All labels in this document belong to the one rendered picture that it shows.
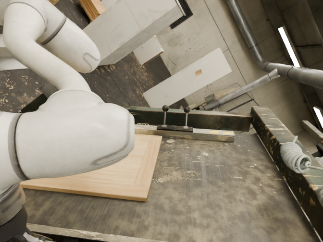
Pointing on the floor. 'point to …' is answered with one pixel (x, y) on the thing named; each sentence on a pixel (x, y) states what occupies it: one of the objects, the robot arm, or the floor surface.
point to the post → (33, 106)
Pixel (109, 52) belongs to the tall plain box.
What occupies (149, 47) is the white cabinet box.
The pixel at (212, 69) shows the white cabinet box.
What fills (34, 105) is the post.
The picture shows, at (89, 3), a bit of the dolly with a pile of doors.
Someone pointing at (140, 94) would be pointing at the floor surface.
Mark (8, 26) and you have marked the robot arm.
